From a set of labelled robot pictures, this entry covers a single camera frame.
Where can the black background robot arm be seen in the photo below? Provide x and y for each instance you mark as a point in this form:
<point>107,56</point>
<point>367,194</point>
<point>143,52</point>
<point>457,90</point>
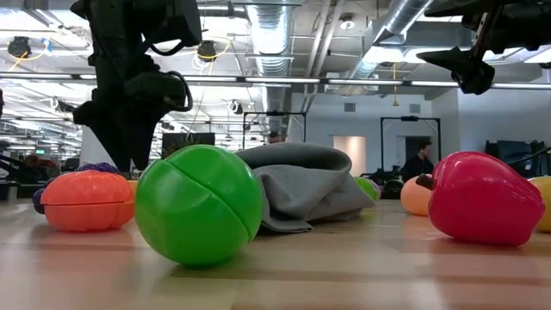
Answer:
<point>387,183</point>

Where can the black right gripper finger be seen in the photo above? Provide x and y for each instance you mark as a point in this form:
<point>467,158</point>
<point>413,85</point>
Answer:
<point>467,69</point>

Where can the purple toy grapes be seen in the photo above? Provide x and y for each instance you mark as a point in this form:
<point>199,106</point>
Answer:
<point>97,167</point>

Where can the smooth green toy fruit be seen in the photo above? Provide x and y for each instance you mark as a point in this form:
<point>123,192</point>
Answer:
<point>199,206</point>

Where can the potted succulent plant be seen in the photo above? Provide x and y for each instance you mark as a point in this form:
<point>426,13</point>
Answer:
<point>176,148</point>

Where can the peach toy fruit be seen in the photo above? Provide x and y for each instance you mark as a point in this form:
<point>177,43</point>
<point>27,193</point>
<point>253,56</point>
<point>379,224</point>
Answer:
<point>413,196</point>

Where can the grey cloth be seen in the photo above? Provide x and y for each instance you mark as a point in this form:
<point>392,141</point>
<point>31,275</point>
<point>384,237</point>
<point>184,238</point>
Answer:
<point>301,189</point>

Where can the purple toy onion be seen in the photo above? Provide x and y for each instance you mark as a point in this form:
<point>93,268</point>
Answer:
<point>378,189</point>

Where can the orange toy carrot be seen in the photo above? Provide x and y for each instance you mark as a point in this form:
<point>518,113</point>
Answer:
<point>133,189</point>

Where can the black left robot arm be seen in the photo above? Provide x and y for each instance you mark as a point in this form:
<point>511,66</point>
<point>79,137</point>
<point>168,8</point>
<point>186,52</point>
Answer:
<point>129,34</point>

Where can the black rectangular stand frame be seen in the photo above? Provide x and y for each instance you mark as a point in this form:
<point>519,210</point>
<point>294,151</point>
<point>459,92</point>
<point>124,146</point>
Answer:
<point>411,118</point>

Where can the yellow toy lemon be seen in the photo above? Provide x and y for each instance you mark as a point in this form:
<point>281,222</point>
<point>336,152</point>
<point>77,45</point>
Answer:
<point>543,202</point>

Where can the red toy strawberry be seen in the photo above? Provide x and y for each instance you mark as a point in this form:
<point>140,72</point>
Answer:
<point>486,200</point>

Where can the black background screen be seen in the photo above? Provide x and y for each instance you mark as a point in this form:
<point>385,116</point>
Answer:
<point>189,138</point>

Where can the white building column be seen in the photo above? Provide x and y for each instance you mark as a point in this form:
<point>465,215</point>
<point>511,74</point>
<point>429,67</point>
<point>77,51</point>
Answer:
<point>90,150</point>

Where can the wide silver ventilation duct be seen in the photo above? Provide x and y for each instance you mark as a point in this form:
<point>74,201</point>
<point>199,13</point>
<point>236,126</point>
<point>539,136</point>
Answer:
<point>271,39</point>

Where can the person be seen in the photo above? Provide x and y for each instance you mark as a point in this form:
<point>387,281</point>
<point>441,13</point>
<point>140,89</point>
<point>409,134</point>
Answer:
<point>419,163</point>
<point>275,137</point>

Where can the dark background monitor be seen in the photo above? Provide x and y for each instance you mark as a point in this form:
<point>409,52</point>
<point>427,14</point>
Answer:
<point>516,157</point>

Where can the oval green toy vegetable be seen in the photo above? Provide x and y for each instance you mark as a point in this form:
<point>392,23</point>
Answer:
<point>366,187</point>

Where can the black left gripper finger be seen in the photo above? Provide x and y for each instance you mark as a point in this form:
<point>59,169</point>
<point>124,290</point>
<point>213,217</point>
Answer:
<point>112,142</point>
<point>146,138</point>

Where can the long ceiling light bar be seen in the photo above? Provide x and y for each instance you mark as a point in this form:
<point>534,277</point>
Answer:
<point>280,80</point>

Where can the orange toy pumpkin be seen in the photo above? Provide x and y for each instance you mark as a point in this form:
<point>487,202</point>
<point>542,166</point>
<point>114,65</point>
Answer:
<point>88,202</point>

